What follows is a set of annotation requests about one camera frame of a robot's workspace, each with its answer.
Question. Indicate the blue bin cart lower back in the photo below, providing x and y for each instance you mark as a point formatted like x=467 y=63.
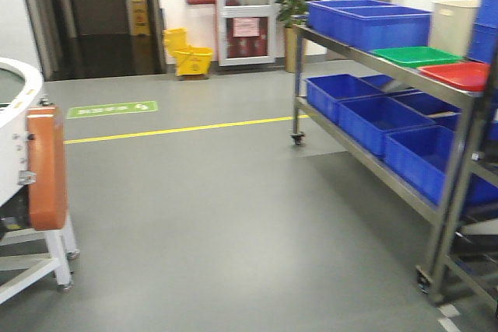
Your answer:
x=324 y=93

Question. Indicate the blue bin cart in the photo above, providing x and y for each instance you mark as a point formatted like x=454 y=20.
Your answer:
x=324 y=93
x=369 y=121
x=420 y=156

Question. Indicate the yellow mop bucket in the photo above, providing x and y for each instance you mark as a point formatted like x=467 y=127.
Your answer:
x=189 y=60

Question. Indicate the blue bin cart lower middle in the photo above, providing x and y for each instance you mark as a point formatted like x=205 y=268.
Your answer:
x=369 y=121

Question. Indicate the white glass door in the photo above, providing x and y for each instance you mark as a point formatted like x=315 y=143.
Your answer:
x=245 y=32

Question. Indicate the potted green plant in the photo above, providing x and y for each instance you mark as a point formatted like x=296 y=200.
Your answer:
x=291 y=13

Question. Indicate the yellow wet floor sign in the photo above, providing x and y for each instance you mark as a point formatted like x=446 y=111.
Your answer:
x=140 y=18

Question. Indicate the blue bin on cart top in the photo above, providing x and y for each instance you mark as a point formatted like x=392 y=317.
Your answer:
x=370 y=24

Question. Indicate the blue bin cart lower front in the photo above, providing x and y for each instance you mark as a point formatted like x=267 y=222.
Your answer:
x=420 y=156

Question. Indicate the steel trolley cart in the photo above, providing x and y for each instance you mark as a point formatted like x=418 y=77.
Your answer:
x=463 y=236

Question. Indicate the green plastic tray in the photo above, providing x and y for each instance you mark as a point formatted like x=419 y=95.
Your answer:
x=414 y=57

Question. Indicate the orange machine cover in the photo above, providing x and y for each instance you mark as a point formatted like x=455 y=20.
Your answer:
x=48 y=199

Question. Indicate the red plastic tray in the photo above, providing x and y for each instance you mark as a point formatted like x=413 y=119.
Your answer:
x=467 y=76

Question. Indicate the white round machine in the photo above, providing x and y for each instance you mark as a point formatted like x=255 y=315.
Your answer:
x=15 y=179

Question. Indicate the cream plastic basket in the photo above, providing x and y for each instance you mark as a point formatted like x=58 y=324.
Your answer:
x=451 y=25

